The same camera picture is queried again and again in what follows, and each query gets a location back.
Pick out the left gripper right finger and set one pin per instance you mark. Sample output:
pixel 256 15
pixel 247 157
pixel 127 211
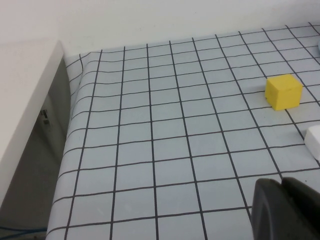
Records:
pixel 307 215

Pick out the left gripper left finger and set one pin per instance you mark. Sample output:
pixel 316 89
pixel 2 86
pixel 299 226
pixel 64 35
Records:
pixel 270 212

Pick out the white foam cube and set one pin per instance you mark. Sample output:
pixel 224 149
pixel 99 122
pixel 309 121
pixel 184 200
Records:
pixel 313 142

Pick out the yellow foam cube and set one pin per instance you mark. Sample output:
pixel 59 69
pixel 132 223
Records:
pixel 285 92

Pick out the grey checkered tablecloth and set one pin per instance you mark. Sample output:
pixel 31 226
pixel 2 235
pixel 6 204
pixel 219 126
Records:
pixel 162 137

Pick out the metal cabinet hinge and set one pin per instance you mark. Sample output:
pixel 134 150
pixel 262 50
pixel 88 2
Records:
pixel 45 117

